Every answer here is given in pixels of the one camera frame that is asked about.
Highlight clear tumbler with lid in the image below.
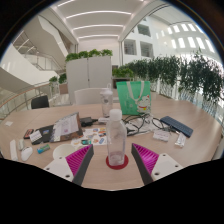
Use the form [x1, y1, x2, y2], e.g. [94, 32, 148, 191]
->
[100, 83, 114, 118]

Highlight ceiling light strips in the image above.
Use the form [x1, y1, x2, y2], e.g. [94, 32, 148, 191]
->
[56, 0, 133, 40]

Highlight green plant hedge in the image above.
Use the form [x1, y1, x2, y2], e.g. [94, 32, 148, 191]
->
[112, 49, 224, 111]

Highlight small black red box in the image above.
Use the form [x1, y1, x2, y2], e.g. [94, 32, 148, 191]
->
[23, 128, 35, 140]

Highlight clear plastic water bottle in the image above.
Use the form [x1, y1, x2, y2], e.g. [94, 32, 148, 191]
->
[105, 108, 128, 167]

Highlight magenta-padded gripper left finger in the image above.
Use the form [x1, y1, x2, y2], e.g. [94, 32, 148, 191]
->
[43, 143, 95, 187]

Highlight green tote bag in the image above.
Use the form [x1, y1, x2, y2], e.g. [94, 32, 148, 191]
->
[115, 80, 153, 116]

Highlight white narrow packet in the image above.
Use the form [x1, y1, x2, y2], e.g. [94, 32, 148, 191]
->
[174, 132, 187, 148]

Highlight black chair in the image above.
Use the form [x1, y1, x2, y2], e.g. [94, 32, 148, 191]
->
[30, 95, 50, 110]

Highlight small white charger block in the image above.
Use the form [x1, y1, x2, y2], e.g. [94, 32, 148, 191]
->
[17, 138, 25, 151]

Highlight white computer mouse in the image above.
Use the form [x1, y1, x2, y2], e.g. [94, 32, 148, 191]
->
[20, 146, 34, 162]

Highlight small green tube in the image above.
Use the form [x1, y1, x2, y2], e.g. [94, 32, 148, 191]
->
[36, 143, 51, 155]

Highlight flat round red coaster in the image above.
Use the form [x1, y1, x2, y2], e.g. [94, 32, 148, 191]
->
[105, 153, 130, 171]

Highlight white power strip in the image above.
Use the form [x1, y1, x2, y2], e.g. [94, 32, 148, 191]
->
[9, 139, 19, 162]

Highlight white cabinet with plants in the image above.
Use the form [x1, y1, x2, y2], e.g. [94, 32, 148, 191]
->
[65, 49, 114, 104]

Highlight white flat packet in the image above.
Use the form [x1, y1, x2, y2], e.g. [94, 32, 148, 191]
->
[152, 129, 171, 142]

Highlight brown notebook with papers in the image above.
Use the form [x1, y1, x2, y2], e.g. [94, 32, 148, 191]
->
[49, 112, 84, 143]

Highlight small potted plant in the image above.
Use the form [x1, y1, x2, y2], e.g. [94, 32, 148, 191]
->
[49, 73, 68, 95]

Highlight black cable tangle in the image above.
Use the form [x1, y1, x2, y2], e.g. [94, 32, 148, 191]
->
[121, 113, 168, 137]

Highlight white chair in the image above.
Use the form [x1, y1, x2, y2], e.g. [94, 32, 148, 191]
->
[73, 87, 109, 106]

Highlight black power adapter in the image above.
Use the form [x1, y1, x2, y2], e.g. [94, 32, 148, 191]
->
[79, 116, 94, 128]

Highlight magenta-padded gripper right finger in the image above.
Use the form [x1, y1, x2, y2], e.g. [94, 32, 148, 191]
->
[130, 143, 185, 185]

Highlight colourful sticker sheet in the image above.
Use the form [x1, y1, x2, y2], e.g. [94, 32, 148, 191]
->
[70, 126, 108, 148]

